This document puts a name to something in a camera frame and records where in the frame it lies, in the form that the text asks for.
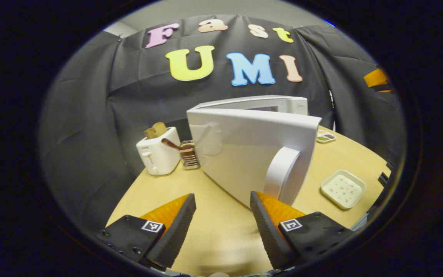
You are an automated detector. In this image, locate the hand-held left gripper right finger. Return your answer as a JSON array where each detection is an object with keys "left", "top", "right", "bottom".
[{"left": 250, "top": 191, "right": 355, "bottom": 270}]

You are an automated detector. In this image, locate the white toaster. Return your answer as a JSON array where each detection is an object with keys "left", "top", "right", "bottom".
[{"left": 136, "top": 127, "right": 182, "bottom": 176}]

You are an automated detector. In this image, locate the divided dish of beans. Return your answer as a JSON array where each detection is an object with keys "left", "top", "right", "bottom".
[{"left": 316, "top": 130, "right": 337, "bottom": 144}]

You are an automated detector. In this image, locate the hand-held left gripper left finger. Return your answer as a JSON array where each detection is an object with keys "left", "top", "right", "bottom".
[{"left": 95, "top": 193, "right": 197, "bottom": 269}]

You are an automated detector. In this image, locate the brown wooden spoon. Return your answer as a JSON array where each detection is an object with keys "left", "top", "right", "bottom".
[{"left": 161, "top": 138, "right": 185, "bottom": 151}]

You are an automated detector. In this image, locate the pale square plate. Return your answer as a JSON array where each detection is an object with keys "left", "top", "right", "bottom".
[{"left": 320, "top": 170, "right": 366, "bottom": 210}]

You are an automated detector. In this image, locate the brown toast slice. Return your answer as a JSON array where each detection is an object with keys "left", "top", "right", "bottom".
[{"left": 144, "top": 122, "right": 168, "bottom": 139}]

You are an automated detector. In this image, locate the white microwave oven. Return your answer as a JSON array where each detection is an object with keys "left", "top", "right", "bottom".
[{"left": 186, "top": 95, "right": 322, "bottom": 209}]

